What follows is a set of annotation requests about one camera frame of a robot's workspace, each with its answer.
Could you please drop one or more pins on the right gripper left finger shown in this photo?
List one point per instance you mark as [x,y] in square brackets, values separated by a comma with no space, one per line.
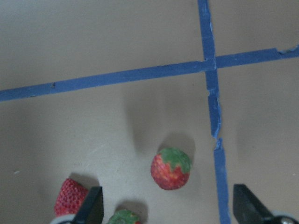
[91,211]

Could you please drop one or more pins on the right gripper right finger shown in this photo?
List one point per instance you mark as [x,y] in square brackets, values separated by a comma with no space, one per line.
[248,209]

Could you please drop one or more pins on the red strawberry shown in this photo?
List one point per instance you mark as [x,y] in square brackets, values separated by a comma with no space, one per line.
[124,217]
[170,168]
[70,198]

